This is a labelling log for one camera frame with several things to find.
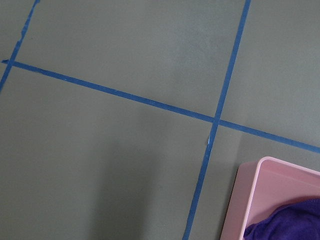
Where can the purple cloth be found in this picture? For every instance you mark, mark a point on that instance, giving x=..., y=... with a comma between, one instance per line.
x=297, y=221

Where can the pink plastic bin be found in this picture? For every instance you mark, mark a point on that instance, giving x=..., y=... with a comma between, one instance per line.
x=262, y=186

